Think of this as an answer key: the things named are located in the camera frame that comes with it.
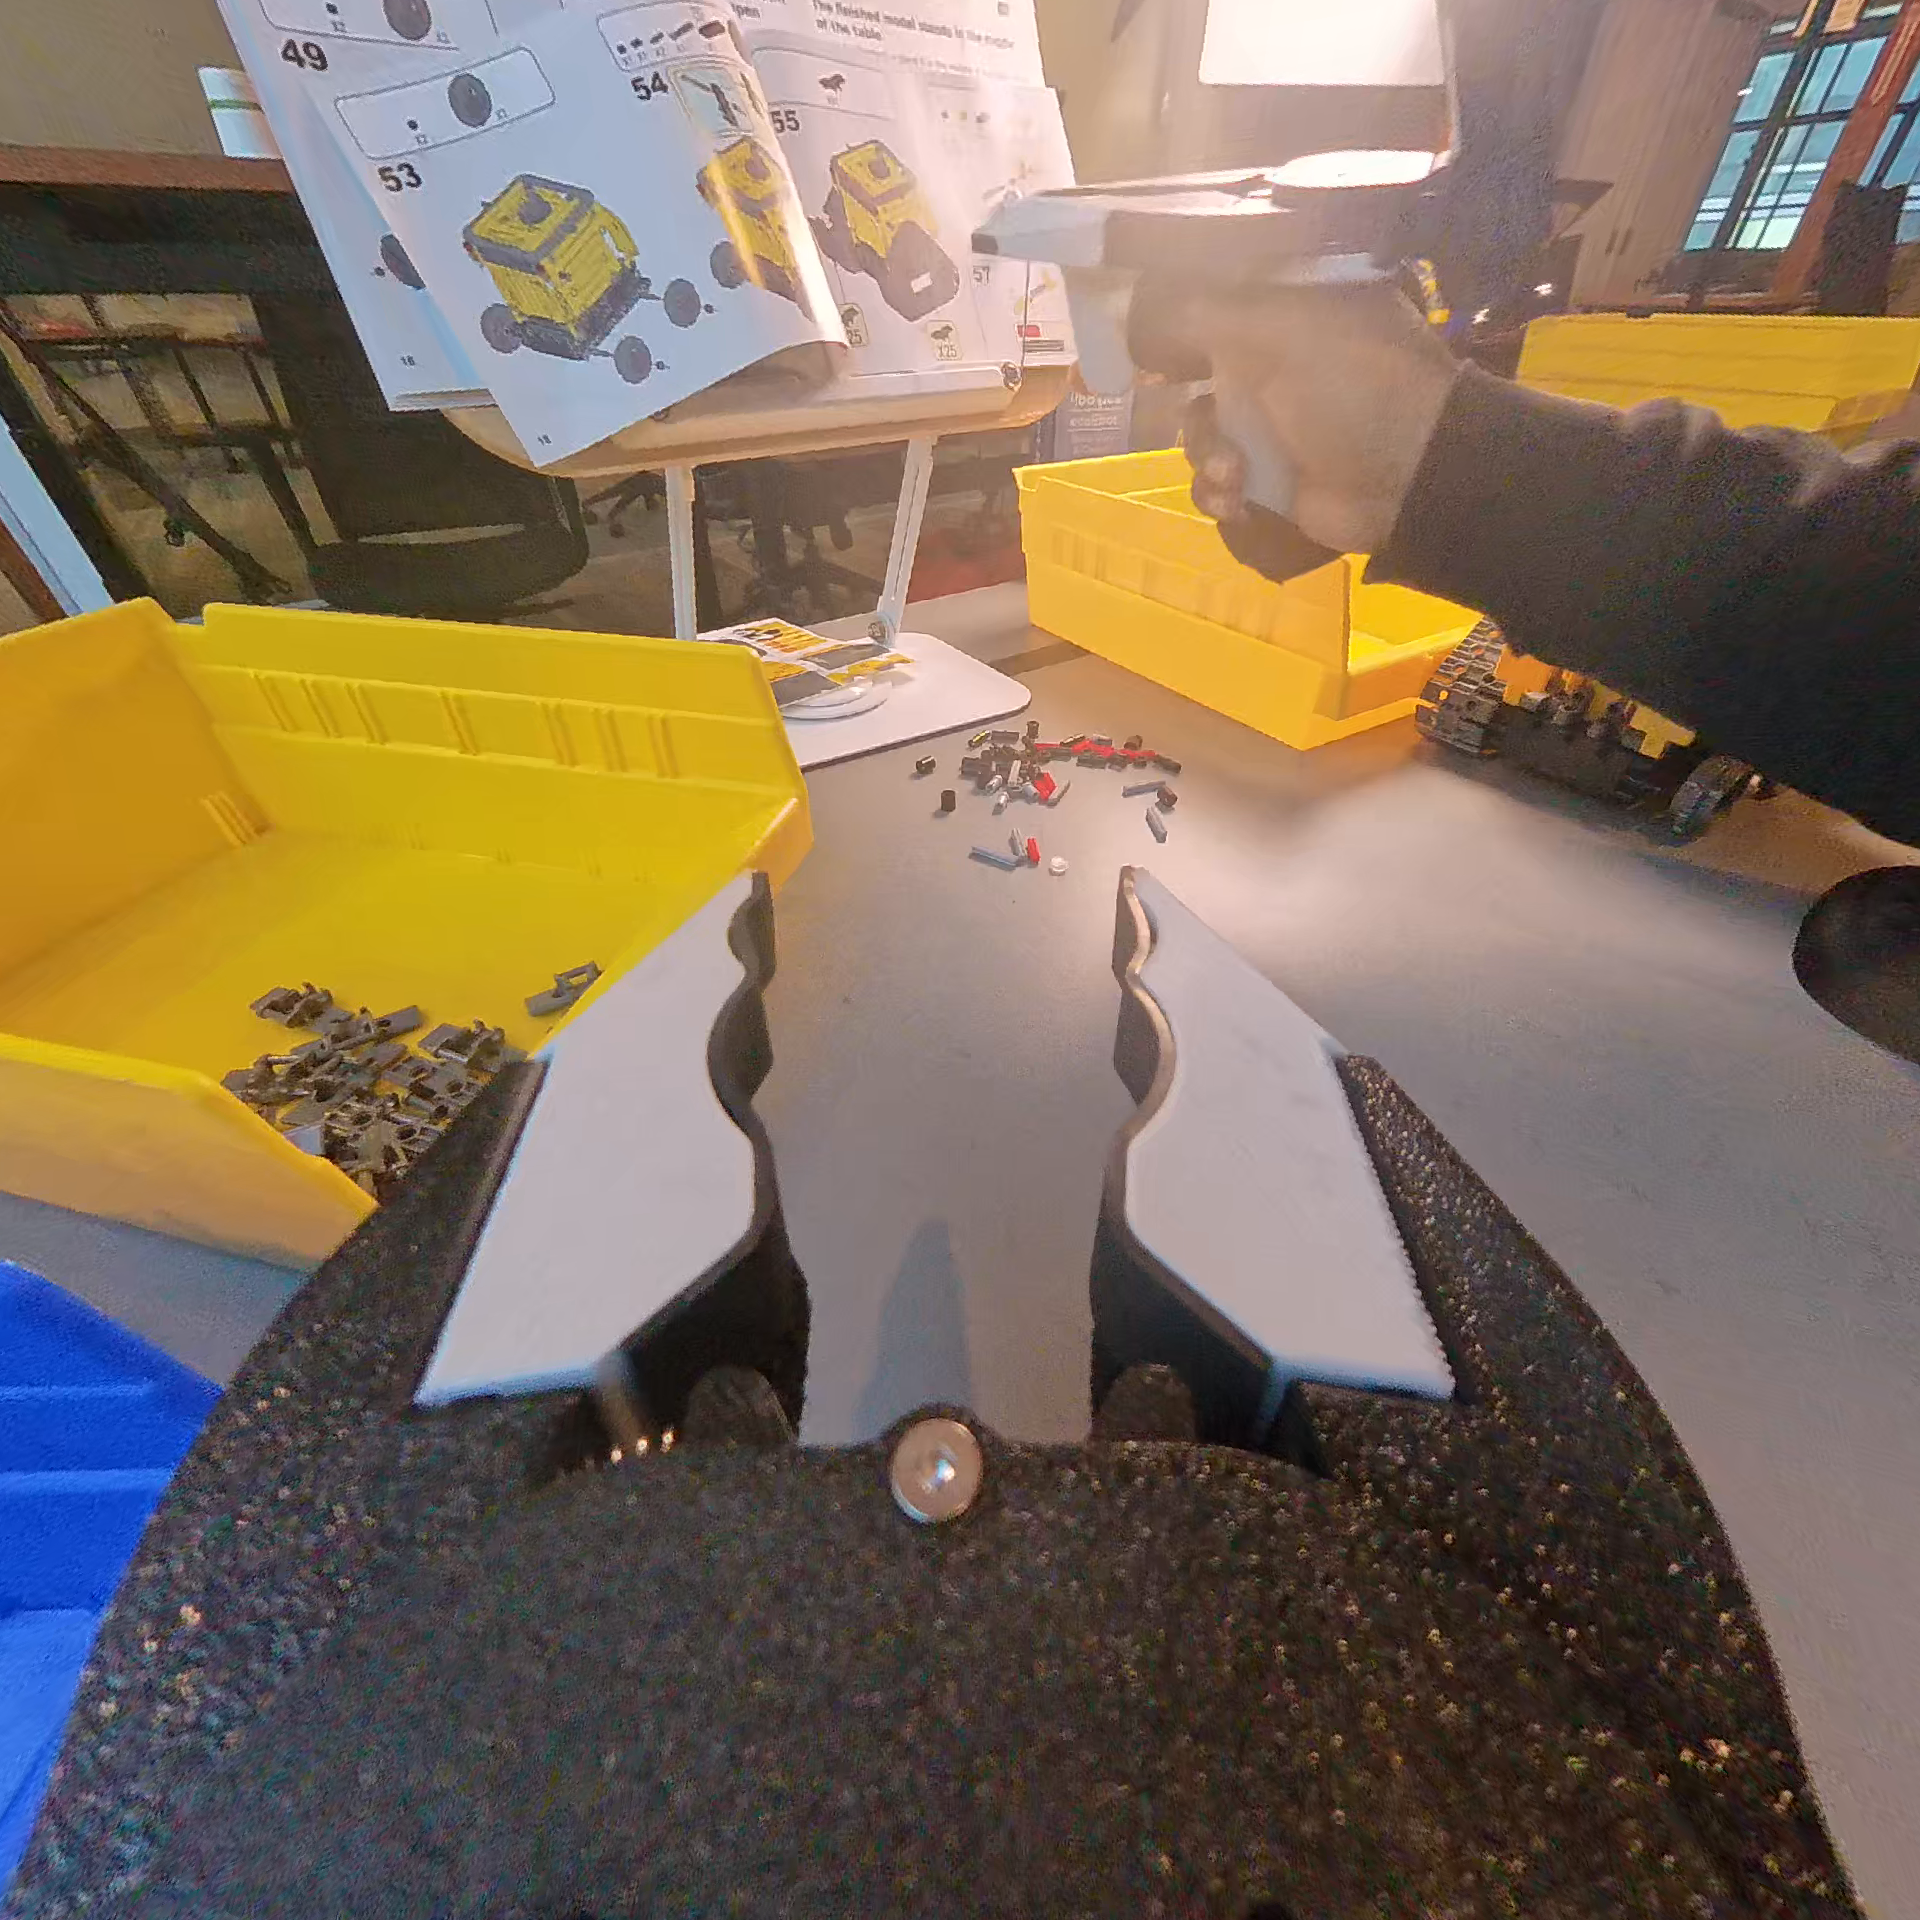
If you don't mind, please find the pile of grey track links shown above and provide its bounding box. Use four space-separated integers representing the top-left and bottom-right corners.
222 961 607 1203

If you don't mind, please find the instruction booklet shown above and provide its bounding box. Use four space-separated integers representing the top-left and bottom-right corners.
217 0 1082 466

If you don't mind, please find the pile of small black red pins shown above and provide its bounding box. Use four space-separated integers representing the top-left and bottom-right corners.
912 721 1186 878

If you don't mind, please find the yellow black toy tracked vehicle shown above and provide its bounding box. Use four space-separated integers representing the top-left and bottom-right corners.
1418 614 1766 838

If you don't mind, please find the window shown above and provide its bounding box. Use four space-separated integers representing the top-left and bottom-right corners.
1680 0 1920 257

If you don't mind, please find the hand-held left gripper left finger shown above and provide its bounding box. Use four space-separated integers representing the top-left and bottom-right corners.
416 870 783 1442

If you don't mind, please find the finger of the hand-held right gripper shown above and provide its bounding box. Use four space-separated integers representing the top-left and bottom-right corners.
970 166 1297 275

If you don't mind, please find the person's right hand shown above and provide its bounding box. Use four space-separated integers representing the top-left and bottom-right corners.
1125 281 1466 558

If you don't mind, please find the dark wooden shelf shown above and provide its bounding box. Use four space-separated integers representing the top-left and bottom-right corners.
0 146 325 601

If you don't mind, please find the person's right forearm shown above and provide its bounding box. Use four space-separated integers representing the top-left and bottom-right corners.
1362 359 1920 846

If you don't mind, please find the grey desk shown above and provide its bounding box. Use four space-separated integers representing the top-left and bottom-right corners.
0 577 1920 1920

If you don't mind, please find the blue plastic bin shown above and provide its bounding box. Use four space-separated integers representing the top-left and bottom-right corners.
0 1259 226 1863

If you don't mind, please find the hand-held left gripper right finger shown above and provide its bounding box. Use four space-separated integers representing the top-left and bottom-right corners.
1107 865 1456 1404

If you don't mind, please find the black office chair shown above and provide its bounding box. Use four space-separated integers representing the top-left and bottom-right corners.
306 285 591 620

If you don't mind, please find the sticker sheet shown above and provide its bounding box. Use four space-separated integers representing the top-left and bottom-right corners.
703 614 918 710

